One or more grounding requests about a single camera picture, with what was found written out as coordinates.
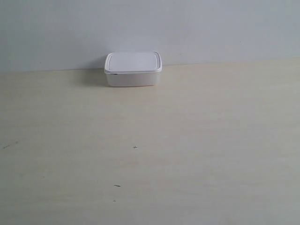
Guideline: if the white lidded plastic container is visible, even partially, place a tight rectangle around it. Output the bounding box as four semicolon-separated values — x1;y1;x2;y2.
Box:
104;52;163;87

